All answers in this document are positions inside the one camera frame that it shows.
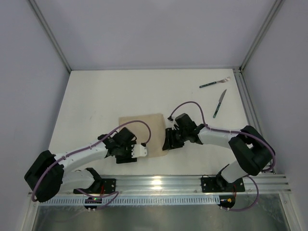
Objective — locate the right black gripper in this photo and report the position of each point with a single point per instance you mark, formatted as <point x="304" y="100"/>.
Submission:
<point x="172" y="138"/>

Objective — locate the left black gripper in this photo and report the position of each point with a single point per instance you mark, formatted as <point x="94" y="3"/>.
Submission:
<point x="126" y="154"/>

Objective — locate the beige cloth napkin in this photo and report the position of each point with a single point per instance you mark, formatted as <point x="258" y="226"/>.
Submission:
<point x="156" y="123"/>

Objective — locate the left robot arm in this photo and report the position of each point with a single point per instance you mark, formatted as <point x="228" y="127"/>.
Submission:
<point x="54" y="173"/>

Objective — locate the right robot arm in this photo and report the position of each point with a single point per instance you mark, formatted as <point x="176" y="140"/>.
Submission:
<point x="251" y="151"/>

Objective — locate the left controller board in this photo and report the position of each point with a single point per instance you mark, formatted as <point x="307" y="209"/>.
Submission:
<point x="92" y="203"/>

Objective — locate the controller board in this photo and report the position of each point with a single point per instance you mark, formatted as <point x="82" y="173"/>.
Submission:
<point x="226" y="201"/>
<point x="92" y="203"/>

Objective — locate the right controller board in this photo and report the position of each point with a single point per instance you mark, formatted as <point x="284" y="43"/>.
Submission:
<point x="226" y="201"/>

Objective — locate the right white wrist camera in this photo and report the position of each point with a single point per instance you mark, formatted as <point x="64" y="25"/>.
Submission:
<point x="174" y="125"/>

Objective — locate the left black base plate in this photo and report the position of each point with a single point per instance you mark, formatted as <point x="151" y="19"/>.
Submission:
<point x="102" y="186"/>

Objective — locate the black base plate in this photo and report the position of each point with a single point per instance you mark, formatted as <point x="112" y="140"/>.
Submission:
<point x="102" y="186"/>
<point x="217" y="184"/>

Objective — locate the aluminium front rail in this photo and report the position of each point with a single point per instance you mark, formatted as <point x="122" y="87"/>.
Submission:
<point x="191" y="184"/>

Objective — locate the aluminium rail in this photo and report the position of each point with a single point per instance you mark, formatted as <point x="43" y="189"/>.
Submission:
<point x="249" y="108"/>
<point x="191" y="184"/>

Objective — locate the slotted grey cable duct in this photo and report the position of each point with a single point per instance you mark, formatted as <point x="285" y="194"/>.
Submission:
<point x="131" y="200"/>

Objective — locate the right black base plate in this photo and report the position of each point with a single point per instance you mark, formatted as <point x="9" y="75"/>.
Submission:
<point x="217" y="184"/>

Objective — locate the green handled knife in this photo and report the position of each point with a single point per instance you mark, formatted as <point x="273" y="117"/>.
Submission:
<point x="219" y="103"/>

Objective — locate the green handled fork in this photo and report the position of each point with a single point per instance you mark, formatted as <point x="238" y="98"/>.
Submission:
<point x="215" y="82"/>

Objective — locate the aluminium right side rail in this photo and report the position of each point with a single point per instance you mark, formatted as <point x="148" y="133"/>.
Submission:
<point x="249" y="108"/>

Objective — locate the left aluminium frame post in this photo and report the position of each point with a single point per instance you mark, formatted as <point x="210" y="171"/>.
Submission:
<point x="48" y="31"/>

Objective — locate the aluminium frame post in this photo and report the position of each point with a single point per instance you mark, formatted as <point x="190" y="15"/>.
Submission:
<point x="271" y="15"/>
<point x="48" y="31"/>

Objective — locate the right aluminium frame post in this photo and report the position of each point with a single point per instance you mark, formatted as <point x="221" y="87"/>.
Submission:
<point x="271" y="15"/>

